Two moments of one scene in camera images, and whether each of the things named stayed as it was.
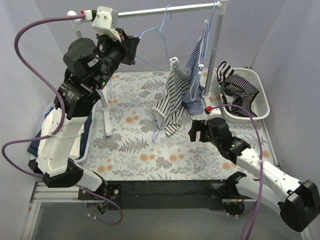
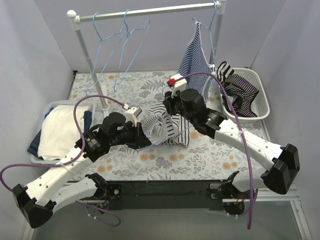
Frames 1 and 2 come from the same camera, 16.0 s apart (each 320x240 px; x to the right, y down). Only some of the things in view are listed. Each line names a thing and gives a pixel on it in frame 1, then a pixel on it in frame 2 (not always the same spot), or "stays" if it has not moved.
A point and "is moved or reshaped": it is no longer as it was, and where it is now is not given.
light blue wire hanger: [110, 88] is moved or reshaped
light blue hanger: [164, 42] to [148, 21]
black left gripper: [130, 46] to [139, 136]
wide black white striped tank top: [223, 70] stays
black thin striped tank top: [237, 91] stays
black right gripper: [200, 131] to [169, 104]
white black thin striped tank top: [170, 103] is moved or reshaped
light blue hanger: [158, 130] to [172, 138]
